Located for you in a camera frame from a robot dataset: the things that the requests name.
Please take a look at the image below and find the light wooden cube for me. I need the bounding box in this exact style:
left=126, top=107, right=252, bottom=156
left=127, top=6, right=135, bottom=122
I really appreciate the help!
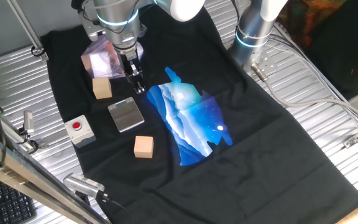
left=133, top=135, right=154, bottom=159
left=91, top=76, right=113, bottom=100

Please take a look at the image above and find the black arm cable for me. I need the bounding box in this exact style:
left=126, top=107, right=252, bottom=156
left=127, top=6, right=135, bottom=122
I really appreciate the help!
left=71, top=0, right=142, bottom=35

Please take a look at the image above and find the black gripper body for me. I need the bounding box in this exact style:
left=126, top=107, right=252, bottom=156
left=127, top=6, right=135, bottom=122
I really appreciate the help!
left=117, top=49, right=142, bottom=78

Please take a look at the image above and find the large black bag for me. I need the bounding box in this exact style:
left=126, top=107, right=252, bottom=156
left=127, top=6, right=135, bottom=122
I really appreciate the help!
left=305, top=0, right=358, bottom=101

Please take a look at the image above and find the small grey camera on rail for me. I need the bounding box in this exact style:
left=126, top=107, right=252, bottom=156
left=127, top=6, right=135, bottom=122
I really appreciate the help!
left=22, top=110, right=35, bottom=135

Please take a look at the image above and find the aluminium frame beam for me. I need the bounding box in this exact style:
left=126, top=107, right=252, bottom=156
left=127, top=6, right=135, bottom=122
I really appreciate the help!
left=0, top=126, right=107, bottom=224

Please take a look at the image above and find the grey box with red button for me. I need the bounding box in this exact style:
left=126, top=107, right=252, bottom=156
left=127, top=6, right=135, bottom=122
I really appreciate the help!
left=64, top=114, right=97, bottom=149

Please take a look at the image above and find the black looped cable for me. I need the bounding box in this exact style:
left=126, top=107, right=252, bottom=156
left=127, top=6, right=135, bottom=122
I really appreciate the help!
left=17, top=132, right=40, bottom=156

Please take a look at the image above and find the colourful patterned fabric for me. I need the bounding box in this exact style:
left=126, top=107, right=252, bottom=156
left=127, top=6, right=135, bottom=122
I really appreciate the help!
left=277, top=0, right=349, bottom=52

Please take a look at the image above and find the black computer keyboard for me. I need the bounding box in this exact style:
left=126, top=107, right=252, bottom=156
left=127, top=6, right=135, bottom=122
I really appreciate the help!
left=0, top=175, right=39, bottom=224

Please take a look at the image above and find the translucent purple plastic bag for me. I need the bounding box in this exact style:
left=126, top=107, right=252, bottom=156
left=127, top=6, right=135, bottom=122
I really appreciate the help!
left=80, top=35, right=145, bottom=79

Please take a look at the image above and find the slanted aluminium pole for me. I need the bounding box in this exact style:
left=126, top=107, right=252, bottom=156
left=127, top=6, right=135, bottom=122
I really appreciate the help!
left=6, top=0, right=50, bottom=62

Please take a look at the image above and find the silver ribbed depth camera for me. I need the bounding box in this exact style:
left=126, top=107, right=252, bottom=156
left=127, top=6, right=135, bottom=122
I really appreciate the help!
left=63, top=172, right=106, bottom=200

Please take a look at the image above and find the silver digital scale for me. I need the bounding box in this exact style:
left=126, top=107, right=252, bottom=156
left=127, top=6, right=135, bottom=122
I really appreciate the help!
left=107, top=96, right=145, bottom=133

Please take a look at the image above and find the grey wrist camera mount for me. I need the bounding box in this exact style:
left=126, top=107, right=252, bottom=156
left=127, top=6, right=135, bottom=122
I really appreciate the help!
left=78, top=18, right=107, bottom=42

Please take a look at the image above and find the thick grey base cable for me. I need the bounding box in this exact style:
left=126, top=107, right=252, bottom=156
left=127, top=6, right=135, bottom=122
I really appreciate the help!
left=250, top=62, right=358, bottom=127

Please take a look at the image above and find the metal mounting rail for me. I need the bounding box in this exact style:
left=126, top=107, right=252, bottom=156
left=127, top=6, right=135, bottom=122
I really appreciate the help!
left=0, top=118, right=48, bottom=153

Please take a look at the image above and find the black cloth with blue print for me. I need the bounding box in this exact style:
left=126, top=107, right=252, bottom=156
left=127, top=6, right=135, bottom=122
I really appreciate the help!
left=40, top=0, right=358, bottom=224

